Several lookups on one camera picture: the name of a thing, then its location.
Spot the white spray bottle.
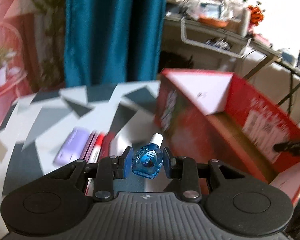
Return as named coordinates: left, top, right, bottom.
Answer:
left=239, top=8, right=251, bottom=37

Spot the teal blue curtain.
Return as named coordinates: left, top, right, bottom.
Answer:
left=64, top=0, right=166, bottom=87

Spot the black checkered pen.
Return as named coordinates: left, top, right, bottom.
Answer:
left=80, top=131, right=98, bottom=161

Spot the white wire basket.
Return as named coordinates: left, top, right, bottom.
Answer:
left=179, top=17, right=251, bottom=59

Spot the red cardboard box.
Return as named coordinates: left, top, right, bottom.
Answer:
left=155, top=69, right=300, bottom=204

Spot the purple rectangular case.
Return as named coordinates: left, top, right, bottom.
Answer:
left=54, top=127, right=90, bottom=165

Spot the cluttered white desk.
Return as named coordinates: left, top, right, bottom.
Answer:
left=162, top=12, right=283, bottom=81

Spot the dark red tube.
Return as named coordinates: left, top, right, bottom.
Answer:
left=98, top=132, right=115, bottom=161

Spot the printed living room backdrop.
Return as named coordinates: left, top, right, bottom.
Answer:
left=0, top=0, right=66, bottom=130

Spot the geometric patterned tablecloth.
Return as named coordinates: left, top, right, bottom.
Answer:
left=0, top=81, right=160, bottom=239

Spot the red white marker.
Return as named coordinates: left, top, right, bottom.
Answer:
left=85, top=133, right=106, bottom=196

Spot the black bag under desk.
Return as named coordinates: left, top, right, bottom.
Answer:
left=158, top=50, right=193, bottom=73

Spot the orange bowl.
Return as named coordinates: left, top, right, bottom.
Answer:
left=198, top=17, right=229, bottom=28

